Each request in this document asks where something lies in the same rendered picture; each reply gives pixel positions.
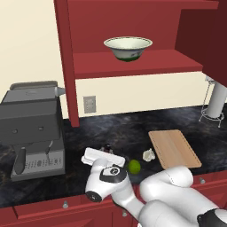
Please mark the wooden cutting board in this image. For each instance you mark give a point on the wooden cutting board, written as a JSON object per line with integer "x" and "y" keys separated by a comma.
{"x": 174, "y": 147}

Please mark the silver cabinet door knob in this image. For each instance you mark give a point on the silver cabinet door knob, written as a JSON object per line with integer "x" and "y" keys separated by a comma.
{"x": 124, "y": 213}

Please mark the white bowl with green base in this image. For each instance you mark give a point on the white bowl with green base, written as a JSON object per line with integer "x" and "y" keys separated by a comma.
{"x": 127, "y": 47}

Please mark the red wall cabinet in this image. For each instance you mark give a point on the red wall cabinet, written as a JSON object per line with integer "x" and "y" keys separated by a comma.
{"x": 133, "y": 63}

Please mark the white garlic bulb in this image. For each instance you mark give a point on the white garlic bulb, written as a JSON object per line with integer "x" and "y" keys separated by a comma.
{"x": 149, "y": 155}

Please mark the red base cabinet door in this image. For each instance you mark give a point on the red base cabinet door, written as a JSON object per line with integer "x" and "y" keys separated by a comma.
{"x": 119, "y": 218}

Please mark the red drawer front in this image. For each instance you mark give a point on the red drawer front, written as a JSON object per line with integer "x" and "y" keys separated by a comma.
{"x": 214, "y": 178}
{"x": 44, "y": 208}

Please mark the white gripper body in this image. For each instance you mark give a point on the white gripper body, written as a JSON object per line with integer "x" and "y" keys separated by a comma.
{"x": 91, "y": 154}

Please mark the grey espresso machine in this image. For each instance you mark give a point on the grey espresso machine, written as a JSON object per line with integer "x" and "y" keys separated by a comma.
{"x": 32, "y": 127}

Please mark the dark condiment bottle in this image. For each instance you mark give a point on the dark condiment bottle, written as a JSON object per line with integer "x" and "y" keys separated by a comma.
{"x": 107, "y": 147}

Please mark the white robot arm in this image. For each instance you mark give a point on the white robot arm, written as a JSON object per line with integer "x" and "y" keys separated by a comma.
{"x": 165, "y": 195}

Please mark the silver drawer knob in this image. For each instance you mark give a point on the silver drawer knob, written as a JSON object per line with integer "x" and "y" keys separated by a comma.
{"x": 65, "y": 204}
{"x": 202, "y": 180}

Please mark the white paper towel roll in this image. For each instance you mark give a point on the white paper towel roll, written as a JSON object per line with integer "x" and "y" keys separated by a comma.
{"x": 217, "y": 100}

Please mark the green lime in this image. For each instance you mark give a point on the green lime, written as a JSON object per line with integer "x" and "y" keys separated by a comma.
{"x": 134, "y": 167}

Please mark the grey wall outlet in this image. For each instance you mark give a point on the grey wall outlet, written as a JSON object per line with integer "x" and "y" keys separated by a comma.
{"x": 90, "y": 104}

